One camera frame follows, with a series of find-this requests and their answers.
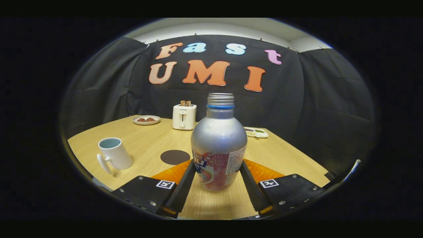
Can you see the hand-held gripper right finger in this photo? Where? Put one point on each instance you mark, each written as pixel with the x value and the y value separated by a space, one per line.
pixel 252 191

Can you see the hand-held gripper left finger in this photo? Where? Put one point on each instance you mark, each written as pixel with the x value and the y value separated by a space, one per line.
pixel 183 195

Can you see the round brown coaster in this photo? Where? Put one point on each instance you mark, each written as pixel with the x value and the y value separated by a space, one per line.
pixel 173 157

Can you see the silver juice bottle red label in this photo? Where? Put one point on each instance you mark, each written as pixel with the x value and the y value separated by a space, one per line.
pixel 218 138

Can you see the white cup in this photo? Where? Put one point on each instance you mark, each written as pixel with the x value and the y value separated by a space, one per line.
pixel 117 157

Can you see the white divided tray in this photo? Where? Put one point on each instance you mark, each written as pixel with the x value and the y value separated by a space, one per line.
pixel 261 135

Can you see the wooden table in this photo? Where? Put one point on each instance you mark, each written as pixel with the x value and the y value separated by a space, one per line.
pixel 142 135

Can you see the white toaster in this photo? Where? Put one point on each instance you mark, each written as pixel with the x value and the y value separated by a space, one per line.
pixel 184 119

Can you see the white round plate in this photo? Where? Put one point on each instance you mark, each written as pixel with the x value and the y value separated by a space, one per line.
pixel 146 123

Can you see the black backdrop cloth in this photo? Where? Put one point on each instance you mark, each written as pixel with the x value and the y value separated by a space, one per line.
pixel 314 109

